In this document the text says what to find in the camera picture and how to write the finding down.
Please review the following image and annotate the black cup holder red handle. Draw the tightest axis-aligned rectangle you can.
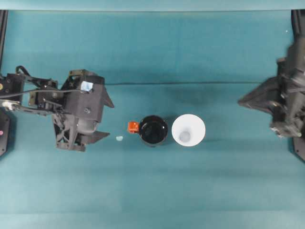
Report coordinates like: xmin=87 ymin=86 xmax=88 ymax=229
xmin=128 ymin=114 xmax=169 ymax=148

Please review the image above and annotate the white paper cup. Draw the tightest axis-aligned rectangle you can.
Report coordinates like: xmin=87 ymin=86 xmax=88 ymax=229
xmin=171 ymin=114 xmax=206 ymax=147

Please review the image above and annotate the blue-green table cloth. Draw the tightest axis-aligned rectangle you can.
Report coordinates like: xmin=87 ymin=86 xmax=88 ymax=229
xmin=0 ymin=9 xmax=305 ymax=229

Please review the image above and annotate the blue-green backdrop cloth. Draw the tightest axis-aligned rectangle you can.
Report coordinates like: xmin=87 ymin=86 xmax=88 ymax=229
xmin=0 ymin=0 xmax=305 ymax=12

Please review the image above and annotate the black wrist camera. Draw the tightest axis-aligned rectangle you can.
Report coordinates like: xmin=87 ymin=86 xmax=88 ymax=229
xmin=63 ymin=76 xmax=107 ymax=121

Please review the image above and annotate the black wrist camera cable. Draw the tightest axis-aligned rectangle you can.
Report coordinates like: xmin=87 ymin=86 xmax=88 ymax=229
xmin=0 ymin=88 xmax=83 ymax=98

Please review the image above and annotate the black frame post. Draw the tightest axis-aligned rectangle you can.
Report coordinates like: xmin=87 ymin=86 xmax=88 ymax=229
xmin=0 ymin=10 xmax=9 ymax=74
xmin=291 ymin=9 xmax=305 ymax=43

